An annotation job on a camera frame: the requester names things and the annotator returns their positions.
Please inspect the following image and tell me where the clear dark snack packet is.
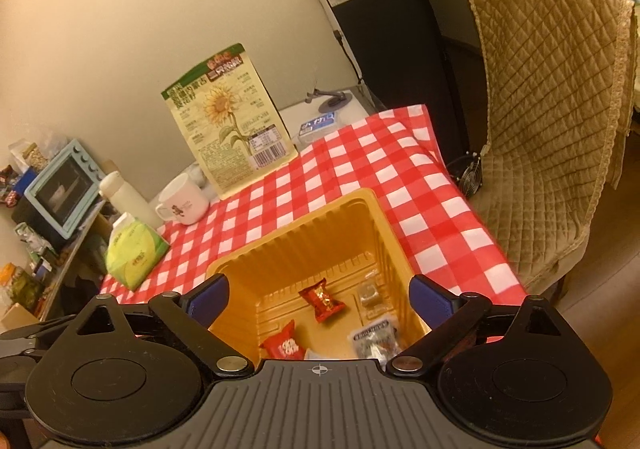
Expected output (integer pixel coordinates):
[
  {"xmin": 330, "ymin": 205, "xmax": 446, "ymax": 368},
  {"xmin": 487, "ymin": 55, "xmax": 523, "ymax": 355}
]
[{"xmin": 348, "ymin": 317, "xmax": 401, "ymax": 367}]

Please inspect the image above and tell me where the red twisted candy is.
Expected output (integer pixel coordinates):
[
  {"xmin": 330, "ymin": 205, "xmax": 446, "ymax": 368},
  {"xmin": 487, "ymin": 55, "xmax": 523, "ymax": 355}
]
[{"xmin": 298, "ymin": 278, "xmax": 346, "ymax": 323}]

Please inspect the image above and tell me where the silver green snack bag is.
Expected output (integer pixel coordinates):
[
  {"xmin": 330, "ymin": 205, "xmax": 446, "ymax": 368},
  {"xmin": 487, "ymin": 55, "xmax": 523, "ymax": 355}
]
[{"xmin": 304, "ymin": 349, "xmax": 330, "ymax": 360}]

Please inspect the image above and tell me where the red clear brown candy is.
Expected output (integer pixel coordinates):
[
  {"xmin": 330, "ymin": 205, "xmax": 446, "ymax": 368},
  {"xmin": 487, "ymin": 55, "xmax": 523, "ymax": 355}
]
[{"xmin": 357, "ymin": 271, "xmax": 383, "ymax": 308}]

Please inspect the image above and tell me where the large red snack packet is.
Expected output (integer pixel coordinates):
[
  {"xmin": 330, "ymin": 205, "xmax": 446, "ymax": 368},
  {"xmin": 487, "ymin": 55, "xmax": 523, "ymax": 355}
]
[{"xmin": 259, "ymin": 320, "xmax": 306, "ymax": 360}]

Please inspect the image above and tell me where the wooden shelf unit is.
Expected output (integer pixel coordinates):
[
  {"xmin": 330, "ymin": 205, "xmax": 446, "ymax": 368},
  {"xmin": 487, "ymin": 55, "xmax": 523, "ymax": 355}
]
[{"xmin": 1, "ymin": 199, "xmax": 112, "ymax": 333}]

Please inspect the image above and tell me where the green tissue box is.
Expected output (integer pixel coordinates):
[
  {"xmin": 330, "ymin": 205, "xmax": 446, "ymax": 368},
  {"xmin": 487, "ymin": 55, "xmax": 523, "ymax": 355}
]
[{"xmin": 105, "ymin": 213, "xmax": 169, "ymax": 291}]

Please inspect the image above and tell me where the mint toaster oven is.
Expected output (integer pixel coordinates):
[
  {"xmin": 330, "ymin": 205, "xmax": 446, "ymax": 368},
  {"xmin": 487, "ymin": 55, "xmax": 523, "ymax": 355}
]
[{"xmin": 11, "ymin": 139, "xmax": 105, "ymax": 251}]

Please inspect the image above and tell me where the white thermos bottle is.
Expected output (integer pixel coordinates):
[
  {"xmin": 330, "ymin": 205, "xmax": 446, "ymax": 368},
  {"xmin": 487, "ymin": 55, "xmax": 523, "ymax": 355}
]
[{"xmin": 99, "ymin": 171, "xmax": 164, "ymax": 229}]

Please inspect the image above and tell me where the white mug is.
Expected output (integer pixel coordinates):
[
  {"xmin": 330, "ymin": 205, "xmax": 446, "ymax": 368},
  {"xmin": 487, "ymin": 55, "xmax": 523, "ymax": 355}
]
[{"xmin": 155, "ymin": 173, "xmax": 210, "ymax": 226}]

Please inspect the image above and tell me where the orange plastic tray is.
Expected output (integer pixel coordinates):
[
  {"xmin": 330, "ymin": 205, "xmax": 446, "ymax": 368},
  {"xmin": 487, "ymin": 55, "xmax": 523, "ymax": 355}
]
[{"xmin": 207, "ymin": 189, "xmax": 430, "ymax": 363}]

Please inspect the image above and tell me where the red white checkered tablecloth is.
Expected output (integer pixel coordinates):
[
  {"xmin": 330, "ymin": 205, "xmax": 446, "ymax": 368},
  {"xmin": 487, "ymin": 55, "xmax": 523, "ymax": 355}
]
[{"xmin": 102, "ymin": 105, "xmax": 526, "ymax": 305}]

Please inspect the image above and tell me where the sunflower seed bag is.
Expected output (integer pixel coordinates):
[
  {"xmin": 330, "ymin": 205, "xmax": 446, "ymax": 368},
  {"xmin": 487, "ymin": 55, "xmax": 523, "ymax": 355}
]
[{"xmin": 162, "ymin": 43, "xmax": 298, "ymax": 200}]

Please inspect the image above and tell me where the blue gum pack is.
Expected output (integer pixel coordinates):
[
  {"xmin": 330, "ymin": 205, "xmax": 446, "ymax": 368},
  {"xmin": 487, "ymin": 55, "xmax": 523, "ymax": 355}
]
[{"xmin": 298, "ymin": 111, "xmax": 337, "ymax": 139}]

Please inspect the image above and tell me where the right quilted beige chair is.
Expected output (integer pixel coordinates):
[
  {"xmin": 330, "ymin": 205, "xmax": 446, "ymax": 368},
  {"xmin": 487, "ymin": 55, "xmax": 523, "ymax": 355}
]
[{"xmin": 469, "ymin": 0, "xmax": 637, "ymax": 294}]

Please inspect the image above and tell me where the black mini fridge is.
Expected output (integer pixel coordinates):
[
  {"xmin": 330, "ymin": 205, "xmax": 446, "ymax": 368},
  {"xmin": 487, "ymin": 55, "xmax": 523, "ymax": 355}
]
[{"xmin": 321, "ymin": 0, "xmax": 470, "ymax": 163}]

